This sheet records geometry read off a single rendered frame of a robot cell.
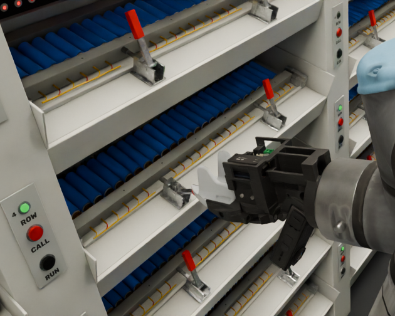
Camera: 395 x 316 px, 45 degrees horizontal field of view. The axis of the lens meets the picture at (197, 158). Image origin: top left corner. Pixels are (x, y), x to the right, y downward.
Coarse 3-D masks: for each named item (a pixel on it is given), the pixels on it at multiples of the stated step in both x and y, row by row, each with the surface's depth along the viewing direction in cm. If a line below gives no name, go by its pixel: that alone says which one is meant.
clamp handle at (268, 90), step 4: (264, 80) 85; (268, 80) 85; (264, 84) 85; (268, 84) 85; (264, 88) 85; (268, 88) 85; (268, 92) 85; (272, 92) 86; (268, 96) 85; (272, 96) 86; (272, 100) 86; (272, 104) 86; (272, 108) 86; (276, 112) 87; (276, 116) 87
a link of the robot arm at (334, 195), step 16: (336, 160) 50; (352, 160) 49; (368, 160) 49; (320, 176) 49; (336, 176) 48; (352, 176) 47; (320, 192) 48; (336, 192) 47; (352, 192) 46; (320, 208) 48; (336, 208) 47; (320, 224) 49; (336, 224) 47; (336, 240) 50; (352, 240) 47
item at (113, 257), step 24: (312, 72) 96; (312, 96) 97; (288, 120) 90; (312, 120) 98; (216, 144) 83; (240, 144) 83; (216, 168) 78; (144, 192) 73; (144, 216) 69; (168, 216) 70; (192, 216) 74; (120, 240) 66; (144, 240) 66; (168, 240) 72; (96, 264) 58; (120, 264) 63
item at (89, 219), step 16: (272, 80) 95; (288, 80) 98; (256, 96) 90; (240, 112) 86; (208, 128) 82; (224, 128) 84; (192, 144) 78; (160, 160) 75; (176, 160) 76; (144, 176) 72; (160, 176) 74; (176, 176) 75; (112, 192) 69; (128, 192) 69; (96, 208) 66; (112, 208) 68; (128, 208) 69; (80, 224) 64; (96, 224) 67; (112, 224) 67
